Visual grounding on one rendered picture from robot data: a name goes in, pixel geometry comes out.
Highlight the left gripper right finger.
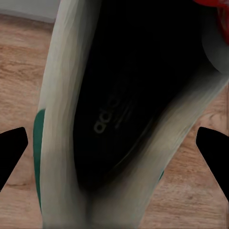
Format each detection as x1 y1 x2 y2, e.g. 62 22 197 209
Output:
196 127 229 201

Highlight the gym shoe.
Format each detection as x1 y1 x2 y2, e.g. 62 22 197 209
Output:
33 0 229 229

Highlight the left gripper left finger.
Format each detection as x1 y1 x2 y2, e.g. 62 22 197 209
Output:
0 127 28 191

